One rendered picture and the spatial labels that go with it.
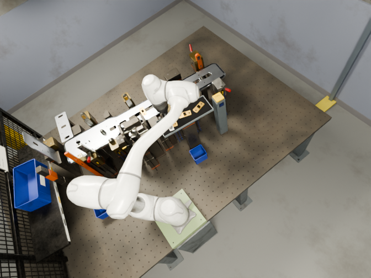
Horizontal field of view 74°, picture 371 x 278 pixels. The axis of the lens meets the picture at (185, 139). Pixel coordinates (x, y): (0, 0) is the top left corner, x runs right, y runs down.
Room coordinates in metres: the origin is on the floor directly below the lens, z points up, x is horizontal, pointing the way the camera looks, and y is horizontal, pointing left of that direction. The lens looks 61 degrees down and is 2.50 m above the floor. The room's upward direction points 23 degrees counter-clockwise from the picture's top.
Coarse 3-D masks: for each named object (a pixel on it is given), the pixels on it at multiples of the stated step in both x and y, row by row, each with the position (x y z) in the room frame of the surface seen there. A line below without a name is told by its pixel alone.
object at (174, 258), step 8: (312, 136) 0.71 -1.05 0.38; (304, 144) 0.69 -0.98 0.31; (296, 152) 0.72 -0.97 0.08; (304, 152) 0.71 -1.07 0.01; (296, 160) 0.67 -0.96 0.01; (240, 200) 0.48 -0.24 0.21; (248, 200) 0.49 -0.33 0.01; (240, 208) 0.45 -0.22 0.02; (176, 248) 0.34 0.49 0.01; (168, 256) 0.26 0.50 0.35; (176, 256) 0.27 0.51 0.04; (168, 264) 0.24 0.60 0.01; (176, 264) 0.21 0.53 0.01
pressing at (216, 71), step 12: (204, 72) 1.34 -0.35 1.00; (216, 72) 1.29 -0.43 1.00; (204, 84) 1.23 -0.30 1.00; (132, 108) 1.29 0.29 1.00; (144, 108) 1.24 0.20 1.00; (108, 120) 1.27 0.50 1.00; (120, 120) 1.22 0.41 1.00; (84, 132) 1.25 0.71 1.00; (96, 132) 1.21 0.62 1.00; (108, 132) 1.16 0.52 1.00; (72, 144) 1.20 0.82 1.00; (84, 144) 1.15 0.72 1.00; (96, 144) 1.11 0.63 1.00; (108, 144) 1.07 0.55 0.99
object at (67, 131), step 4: (64, 112) 1.54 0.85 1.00; (56, 116) 1.53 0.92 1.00; (64, 116) 1.50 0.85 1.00; (56, 120) 1.49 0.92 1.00; (60, 120) 1.47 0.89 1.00; (64, 120) 1.46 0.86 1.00; (68, 120) 1.45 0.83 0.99; (60, 124) 1.43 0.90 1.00; (64, 124) 1.42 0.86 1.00; (68, 124) 1.40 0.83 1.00; (60, 128) 1.40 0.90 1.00; (64, 128) 1.38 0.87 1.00; (68, 128) 1.36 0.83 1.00; (60, 132) 1.35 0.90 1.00; (64, 132) 1.34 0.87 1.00; (68, 132) 1.32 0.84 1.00; (72, 132) 1.31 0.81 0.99; (60, 136) 1.31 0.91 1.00; (64, 136) 1.30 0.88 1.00; (72, 136) 1.27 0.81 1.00; (64, 140) 1.26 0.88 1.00
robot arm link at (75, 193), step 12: (72, 180) 0.56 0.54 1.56; (84, 180) 0.52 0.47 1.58; (96, 180) 0.50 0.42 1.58; (72, 192) 0.50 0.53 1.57; (84, 192) 0.47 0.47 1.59; (96, 192) 0.45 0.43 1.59; (84, 204) 0.44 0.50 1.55; (96, 204) 0.41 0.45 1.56; (144, 204) 0.51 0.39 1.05; (132, 216) 0.50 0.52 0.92; (144, 216) 0.45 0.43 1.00
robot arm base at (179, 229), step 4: (184, 204) 0.48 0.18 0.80; (188, 204) 0.47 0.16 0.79; (188, 208) 0.44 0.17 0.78; (188, 212) 0.41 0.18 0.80; (192, 212) 0.41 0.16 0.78; (188, 216) 0.39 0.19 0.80; (192, 216) 0.39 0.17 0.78; (188, 220) 0.37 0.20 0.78; (184, 224) 0.35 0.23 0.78; (176, 228) 0.35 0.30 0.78; (180, 228) 0.34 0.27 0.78; (180, 232) 0.32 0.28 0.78
